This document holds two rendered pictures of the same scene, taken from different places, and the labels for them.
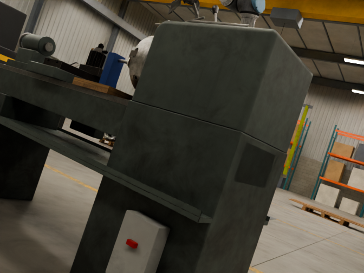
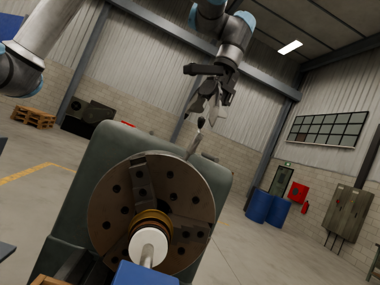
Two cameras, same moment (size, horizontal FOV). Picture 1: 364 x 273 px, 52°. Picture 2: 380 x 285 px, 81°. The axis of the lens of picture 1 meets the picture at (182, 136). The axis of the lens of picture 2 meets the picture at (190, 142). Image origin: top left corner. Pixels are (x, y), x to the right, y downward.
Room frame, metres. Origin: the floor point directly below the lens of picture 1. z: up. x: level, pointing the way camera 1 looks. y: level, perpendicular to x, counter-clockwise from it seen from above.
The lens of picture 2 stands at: (2.31, 0.68, 1.27)
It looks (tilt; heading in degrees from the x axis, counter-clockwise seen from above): 1 degrees up; 226
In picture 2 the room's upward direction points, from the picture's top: 23 degrees clockwise
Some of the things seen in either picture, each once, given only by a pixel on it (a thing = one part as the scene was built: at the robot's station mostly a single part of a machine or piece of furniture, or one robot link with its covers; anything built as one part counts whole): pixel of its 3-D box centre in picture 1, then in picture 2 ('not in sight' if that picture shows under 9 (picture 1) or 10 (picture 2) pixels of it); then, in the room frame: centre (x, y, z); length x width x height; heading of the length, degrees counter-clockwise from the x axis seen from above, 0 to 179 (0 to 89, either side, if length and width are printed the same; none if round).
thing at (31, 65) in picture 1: (76, 83); not in sight; (2.34, 0.74, 0.89); 0.53 x 0.30 x 0.06; 143
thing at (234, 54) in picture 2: not in sight; (228, 57); (1.84, 0.20, 1.57); 0.08 x 0.08 x 0.05
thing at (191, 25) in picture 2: not in sight; (208, 18); (1.93, 0.14, 1.65); 0.11 x 0.11 x 0.08; 47
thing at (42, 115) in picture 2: not in sight; (35, 117); (0.85, -8.00, 0.22); 1.25 x 0.86 x 0.44; 62
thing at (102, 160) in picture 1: (83, 150); not in sight; (2.12, 0.51, 0.53); 2.10 x 0.60 x 0.02; 53
